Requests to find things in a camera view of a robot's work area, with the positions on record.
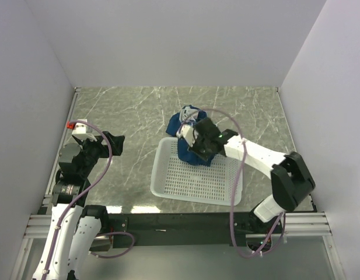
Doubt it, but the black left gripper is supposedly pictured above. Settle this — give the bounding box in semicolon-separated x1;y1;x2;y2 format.
75;130;124;177

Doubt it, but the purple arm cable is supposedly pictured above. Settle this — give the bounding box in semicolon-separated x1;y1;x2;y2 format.
42;121;136;275
179;108;287;259

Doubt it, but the white perforated plastic basket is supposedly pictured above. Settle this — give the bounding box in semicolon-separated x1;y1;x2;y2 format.
150;137;240;206

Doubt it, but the aluminium frame rail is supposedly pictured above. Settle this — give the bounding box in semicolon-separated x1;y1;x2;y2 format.
23;212;332;239

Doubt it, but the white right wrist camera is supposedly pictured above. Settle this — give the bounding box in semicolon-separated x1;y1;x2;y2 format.
176;124;198;147

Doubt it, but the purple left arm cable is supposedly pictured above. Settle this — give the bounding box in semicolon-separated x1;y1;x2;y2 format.
42;121;136;275

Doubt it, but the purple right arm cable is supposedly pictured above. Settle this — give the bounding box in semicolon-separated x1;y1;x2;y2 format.
179;108;287;259

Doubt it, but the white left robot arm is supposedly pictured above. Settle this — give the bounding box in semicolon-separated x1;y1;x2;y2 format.
32;131;125;279

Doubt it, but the blue printed t-shirt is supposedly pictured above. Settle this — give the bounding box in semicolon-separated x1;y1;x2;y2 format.
165;105;215;167

